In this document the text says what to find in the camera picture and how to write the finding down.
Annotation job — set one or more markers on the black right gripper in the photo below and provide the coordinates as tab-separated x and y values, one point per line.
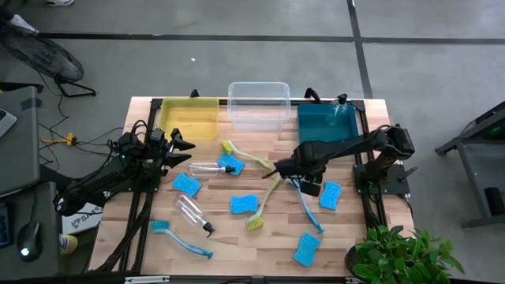
294	167

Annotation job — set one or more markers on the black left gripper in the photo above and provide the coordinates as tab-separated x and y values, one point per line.
159	152

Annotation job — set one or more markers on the clear pump bottle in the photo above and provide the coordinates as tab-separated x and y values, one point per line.
338	110
205	169
189	209

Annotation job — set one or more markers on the blue sponge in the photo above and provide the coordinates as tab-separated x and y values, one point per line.
230	161
306	249
330	196
244	204
186	184

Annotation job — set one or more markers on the blue dish brush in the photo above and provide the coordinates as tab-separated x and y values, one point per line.
159	226
309	215

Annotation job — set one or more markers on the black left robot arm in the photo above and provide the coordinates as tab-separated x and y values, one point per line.
98	181

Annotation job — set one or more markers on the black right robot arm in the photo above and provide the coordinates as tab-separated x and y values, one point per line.
347	144

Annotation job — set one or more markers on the yellow plastic bin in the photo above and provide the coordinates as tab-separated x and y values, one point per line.
189	122

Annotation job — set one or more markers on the teal plastic bin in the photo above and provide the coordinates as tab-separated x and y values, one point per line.
315	130

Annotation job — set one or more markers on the clear plastic bin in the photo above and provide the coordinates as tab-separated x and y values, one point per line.
258	106

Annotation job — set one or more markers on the yellow power plug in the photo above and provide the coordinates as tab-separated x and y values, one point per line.
69	139

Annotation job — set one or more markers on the white cardboard box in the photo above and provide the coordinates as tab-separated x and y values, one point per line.
84	223

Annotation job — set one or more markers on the silver aluminium extrusion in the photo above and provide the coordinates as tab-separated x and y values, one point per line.
146	280

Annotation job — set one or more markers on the dark keyboard desk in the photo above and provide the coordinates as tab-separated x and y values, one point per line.
49	205

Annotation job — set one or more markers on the yellow cup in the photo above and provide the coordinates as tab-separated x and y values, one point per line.
68	244

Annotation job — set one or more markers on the green potted plant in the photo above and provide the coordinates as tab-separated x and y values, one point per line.
394	256

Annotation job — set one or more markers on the grey desk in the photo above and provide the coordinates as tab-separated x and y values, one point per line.
19	150

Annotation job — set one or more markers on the black floor fan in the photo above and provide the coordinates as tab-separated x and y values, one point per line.
43	55

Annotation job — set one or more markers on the black computer mouse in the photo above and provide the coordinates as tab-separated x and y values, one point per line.
29	240

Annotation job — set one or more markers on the light grey flat device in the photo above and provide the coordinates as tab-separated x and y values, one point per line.
6	122

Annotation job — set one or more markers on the black metal cart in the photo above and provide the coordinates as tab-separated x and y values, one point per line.
450	146

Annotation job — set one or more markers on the person's shoe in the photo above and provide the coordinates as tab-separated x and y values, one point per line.
21	23
59	2

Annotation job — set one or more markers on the black keyboard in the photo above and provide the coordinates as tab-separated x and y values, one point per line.
3	226

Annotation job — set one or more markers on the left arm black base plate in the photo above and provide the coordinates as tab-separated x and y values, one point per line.
150	188

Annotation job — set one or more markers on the black table frame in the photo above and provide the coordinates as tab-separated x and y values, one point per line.
363	116

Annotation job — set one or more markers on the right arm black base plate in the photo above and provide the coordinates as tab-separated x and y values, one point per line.
388	179

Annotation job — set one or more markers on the black camera mast frame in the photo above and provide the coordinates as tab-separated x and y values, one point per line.
51	173

